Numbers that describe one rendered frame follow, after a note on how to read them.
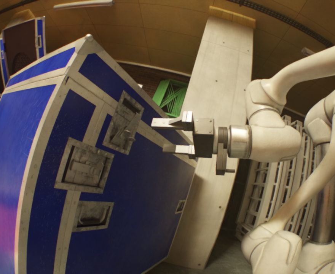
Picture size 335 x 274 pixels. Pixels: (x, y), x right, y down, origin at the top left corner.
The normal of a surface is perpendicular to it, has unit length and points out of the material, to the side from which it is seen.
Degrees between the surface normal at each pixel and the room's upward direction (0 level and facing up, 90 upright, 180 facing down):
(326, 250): 56
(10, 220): 90
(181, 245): 90
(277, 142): 103
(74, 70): 90
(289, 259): 81
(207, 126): 75
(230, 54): 90
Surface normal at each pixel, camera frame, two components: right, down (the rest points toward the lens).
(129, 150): 0.88, 0.17
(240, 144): -0.25, 0.12
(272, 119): -0.14, -0.65
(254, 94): -0.90, -0.32
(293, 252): -0.07, -0.42
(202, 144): -0.17, 0.85
